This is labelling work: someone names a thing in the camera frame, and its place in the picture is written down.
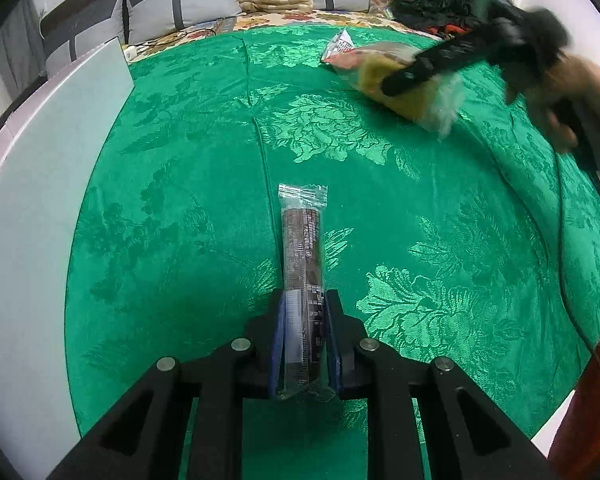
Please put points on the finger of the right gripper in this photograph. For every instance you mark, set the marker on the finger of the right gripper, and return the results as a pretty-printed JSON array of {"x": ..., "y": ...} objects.
[{"x": 446, "y": 57}]

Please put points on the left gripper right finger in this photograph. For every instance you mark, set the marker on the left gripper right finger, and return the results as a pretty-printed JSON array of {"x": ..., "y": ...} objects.
[{"x": 424, "y": 420}]

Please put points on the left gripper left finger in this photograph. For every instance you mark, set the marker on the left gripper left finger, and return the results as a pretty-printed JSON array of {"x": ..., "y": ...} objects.
[{"x": 181, "y": 419}]

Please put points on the packaged bread loaf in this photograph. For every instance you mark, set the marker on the packaged bread loaf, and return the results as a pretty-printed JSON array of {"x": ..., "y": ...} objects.
[{"x": 434, "y": 105}]

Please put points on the brown snack stick pack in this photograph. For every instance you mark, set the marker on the brown snack stick pack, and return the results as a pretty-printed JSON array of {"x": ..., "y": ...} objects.
[{"x": 298, "y": 348}]

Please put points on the person's right hand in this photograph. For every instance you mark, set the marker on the person's right hand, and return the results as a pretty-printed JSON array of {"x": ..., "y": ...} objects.
[{"x": 571, "y": 78}]

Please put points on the orange garment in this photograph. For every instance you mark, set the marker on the orange garment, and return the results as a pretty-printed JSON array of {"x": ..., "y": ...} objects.
[{"x": 575, "y": 451}]

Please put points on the green floral bedspread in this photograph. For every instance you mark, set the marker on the green floral bedspread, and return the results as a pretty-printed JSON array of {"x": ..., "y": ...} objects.
[{"x": 482, "y": 246}]

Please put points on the beige folded cloth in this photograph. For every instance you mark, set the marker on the beige folded cloth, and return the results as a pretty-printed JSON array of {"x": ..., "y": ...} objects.
[{"x": 276, "y": 6}]

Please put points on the floral bed sheet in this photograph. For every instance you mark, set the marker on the floral bed sheet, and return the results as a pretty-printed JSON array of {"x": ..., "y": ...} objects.
[{"x": 138, "y": 52}]

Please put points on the white storage box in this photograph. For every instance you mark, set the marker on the white storage box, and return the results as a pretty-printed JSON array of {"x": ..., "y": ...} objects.
[{"x": 48, "y": 149}]

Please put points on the grey pillow far left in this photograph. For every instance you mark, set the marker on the grey pillow far left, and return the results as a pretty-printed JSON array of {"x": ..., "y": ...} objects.
[{"x": 67, "y": 39}]

